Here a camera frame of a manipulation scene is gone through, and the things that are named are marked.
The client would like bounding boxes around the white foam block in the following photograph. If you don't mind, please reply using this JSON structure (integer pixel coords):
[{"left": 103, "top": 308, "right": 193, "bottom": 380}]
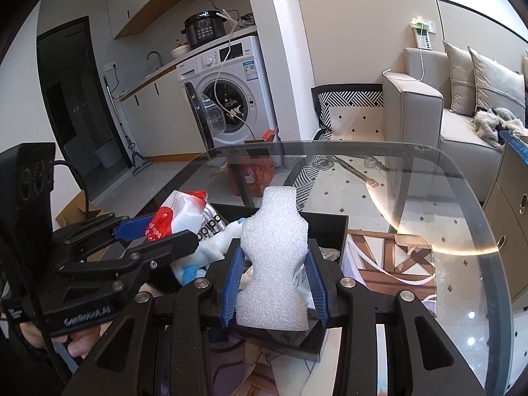
[{"left": 235, "top": 186, "right": 309, "bottom": 332}]

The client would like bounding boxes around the red white packet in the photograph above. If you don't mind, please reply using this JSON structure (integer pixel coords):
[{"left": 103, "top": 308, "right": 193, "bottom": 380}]
[{"left": 145, "top": 190, "right": 208, "bottom": 241}]

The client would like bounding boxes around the white plush toy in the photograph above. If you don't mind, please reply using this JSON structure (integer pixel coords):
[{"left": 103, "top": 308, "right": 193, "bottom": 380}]
[{"left": 171, "top": 218, "right": 245, "bottom": 286}]

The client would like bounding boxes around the adidas bag of white laces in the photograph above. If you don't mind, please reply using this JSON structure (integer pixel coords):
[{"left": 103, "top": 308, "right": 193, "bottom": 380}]
[{"left": 197, "top": 203, "right": 227, "bottom": 242}]

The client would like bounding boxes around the person's left hand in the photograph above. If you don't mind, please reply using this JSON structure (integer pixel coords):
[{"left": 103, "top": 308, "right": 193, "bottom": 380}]
[{"left": 20, "top": 322, "right": 101, "bottom": 359}]

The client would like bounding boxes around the cardboard box on floor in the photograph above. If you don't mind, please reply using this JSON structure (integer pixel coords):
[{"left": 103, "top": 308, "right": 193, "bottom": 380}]
[{"left": 55, "top": 191, "right": 104, "bottom": 227}]

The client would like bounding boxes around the floor mop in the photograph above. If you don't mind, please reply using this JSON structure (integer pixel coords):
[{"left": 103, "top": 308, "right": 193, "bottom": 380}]
[{"left": 103, "top": 76, "right": 151, "bottom": 176}]

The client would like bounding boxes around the black open storage box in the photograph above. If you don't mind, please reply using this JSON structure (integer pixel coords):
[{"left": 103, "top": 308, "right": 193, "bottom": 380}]
[{"left": 200, "top": 211, "right": 348, "bottom": 362}]

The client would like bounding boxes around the red box under table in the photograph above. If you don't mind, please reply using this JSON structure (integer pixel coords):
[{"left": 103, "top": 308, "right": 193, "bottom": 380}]
[{"left": 227, "top": 148, "right": 276, "bottom": 198}]

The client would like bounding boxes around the white front-load washing machine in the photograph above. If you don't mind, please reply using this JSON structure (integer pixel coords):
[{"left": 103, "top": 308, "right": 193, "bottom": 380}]
[{"left": 176, "top": 35, "right": 278, "bottom": 149}]

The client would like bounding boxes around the kitchen faucet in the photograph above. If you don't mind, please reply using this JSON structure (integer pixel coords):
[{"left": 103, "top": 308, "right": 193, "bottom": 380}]
[{"left": 146, "top": 50, "right": 164, "bottom": 73}]

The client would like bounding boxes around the white bowl on counter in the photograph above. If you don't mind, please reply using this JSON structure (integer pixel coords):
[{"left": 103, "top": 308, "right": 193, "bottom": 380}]
[{"left": 170, "top": 44, "right": 191, "bottom": 59}]

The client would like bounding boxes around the beige sofa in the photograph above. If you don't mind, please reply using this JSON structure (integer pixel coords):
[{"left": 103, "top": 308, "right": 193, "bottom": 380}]
[{"left": 383, "top": 48, "right": 502, "bottom": 201}]

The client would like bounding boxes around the beige side cabinet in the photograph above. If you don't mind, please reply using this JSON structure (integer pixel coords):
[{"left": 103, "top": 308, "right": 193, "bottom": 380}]
[{"left": 484, "top": 133, "right": 528, "bottom": 311}]

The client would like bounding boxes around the patterned black white chair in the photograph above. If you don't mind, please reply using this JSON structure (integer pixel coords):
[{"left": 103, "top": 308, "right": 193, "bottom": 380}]
[{"left": 312, "top": 83, "right": 384, "bottom": 141}]

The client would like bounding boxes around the black pressure cooker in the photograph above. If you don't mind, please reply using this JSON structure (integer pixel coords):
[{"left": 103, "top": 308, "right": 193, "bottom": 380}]
[{"left": 182, "top": 11, "right": 226, "bottom": 49}]

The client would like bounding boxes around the grey cushion left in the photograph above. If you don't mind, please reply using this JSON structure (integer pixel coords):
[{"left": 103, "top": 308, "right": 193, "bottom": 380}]
[{"left": 443, "top": 41, "right": 476, "bottom": 117}]

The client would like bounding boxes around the grey cushion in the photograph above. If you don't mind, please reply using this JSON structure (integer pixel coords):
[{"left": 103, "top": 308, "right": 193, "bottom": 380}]
[
  {"left": 468, "top": 47, "right": 525, "bottom": 123},
  {"left": 443, "top": 41, "right": 476, "bottom": 117}
]

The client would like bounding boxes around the grey cushion right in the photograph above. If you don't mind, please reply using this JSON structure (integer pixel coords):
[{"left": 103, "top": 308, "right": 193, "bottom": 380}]
[{"left": 468, "top": 47, "right": 525, "bottom": 123}]

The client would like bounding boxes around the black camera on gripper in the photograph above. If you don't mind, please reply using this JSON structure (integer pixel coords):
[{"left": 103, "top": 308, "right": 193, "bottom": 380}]
[{"left": 1, "top": 142, "right": 55, "bottom": 263}]

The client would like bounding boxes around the white wall socket charger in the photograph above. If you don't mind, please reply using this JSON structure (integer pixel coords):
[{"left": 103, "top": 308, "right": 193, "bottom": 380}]
[{"left": 410, "top": 16, "right": 436, "bottom": 50}]

